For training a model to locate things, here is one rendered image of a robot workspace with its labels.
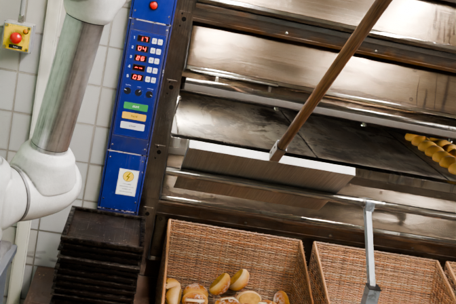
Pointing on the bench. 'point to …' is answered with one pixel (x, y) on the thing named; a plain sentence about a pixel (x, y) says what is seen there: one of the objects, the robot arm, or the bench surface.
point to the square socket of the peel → (275, 154)
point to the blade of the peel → (261, 174)
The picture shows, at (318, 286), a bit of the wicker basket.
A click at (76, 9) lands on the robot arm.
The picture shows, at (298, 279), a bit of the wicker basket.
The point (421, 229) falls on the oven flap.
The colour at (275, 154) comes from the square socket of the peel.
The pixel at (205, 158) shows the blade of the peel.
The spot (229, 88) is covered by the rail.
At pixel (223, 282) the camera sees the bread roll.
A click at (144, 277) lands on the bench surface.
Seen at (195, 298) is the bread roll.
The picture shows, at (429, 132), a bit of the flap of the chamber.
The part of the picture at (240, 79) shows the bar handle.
